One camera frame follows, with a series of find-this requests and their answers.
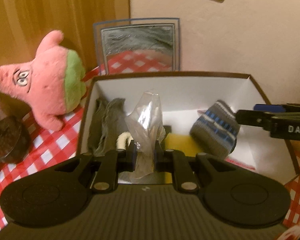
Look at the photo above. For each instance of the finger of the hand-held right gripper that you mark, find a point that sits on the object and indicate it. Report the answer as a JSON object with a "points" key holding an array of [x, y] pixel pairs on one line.
{"points": [[267, 107], [252, 118]]}

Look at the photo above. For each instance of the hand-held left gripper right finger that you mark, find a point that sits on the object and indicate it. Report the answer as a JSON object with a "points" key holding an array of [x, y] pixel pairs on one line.
{"points": [[155, 155]]}

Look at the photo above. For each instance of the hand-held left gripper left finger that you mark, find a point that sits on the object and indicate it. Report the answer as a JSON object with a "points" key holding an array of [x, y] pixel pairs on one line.
{"points": [[132, 155]]}

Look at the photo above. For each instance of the white scrunchie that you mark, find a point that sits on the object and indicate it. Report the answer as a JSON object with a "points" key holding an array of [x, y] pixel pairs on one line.
{"points": [[121, 141]]}

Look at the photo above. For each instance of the yellow sponge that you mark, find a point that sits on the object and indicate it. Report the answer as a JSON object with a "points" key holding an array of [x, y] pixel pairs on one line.
{"points": [[180, 141]]}

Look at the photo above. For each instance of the cotton swab bag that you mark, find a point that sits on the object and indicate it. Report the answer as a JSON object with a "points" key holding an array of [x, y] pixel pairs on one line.
{"points": [[146, 120]]}

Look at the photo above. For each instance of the grey blue striped sock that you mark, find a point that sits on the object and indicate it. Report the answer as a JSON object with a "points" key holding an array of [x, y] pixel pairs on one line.
{"points": [[212, 130]]}

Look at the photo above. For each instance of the brown cardboard box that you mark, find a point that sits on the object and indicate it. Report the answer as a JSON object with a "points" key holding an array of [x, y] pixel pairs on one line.
{"points": [[190, 90]]}

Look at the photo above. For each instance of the grey cloth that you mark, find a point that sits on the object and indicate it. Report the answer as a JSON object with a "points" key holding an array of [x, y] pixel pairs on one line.
{"points": [[110, 122]]}

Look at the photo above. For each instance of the red checkered tablecloth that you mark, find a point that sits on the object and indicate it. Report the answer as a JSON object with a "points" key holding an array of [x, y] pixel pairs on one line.
{"points": [[52, 142]]}

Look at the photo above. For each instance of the small framed mirror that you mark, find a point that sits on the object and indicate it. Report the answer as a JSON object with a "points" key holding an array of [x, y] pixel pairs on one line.
{"points": [[137, 47]]}

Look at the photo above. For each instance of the red white packet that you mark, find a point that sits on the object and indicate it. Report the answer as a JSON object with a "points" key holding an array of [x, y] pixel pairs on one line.
{"points": [[290, 233]]}

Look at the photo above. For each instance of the pink plush toy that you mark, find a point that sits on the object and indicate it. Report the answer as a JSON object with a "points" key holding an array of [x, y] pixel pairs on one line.
{"points": [[47, 80]]}

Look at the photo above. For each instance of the glass jar with green lid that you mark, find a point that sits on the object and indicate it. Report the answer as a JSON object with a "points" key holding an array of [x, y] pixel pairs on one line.
{"points": [[5, 140]]}

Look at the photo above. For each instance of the wooden door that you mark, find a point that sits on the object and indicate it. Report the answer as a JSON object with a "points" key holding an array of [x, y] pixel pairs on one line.
{"points": [[52, 5]]}

